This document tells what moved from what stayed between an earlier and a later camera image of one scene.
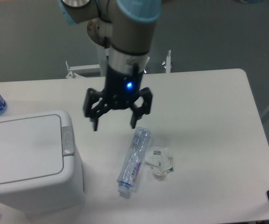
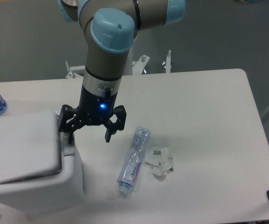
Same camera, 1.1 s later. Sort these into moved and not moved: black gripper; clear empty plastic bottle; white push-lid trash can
Moved: black gripper
Not moved: white push-lid trash can; clear empty plastic bottle
